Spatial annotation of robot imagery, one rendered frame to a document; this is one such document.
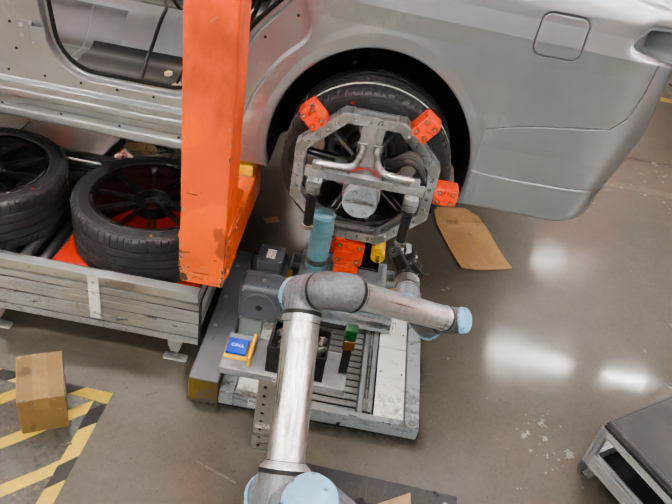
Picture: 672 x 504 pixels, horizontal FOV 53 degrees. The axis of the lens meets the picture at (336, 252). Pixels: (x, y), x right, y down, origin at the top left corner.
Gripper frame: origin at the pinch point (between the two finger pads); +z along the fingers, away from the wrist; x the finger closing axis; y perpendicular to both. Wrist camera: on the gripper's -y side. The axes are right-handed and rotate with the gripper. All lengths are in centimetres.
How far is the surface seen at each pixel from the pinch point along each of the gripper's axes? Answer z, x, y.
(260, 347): -50, -46, -19
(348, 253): 3.4, -23.5, -6.5
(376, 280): 25.8, -33.1, 25.1
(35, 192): 6, -117, -98
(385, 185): -14.7, 13.8, -33.5
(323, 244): -8.2, -23.2, -21.4
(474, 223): 123, -8, 81
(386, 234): 4.3, -5.6, -5.7
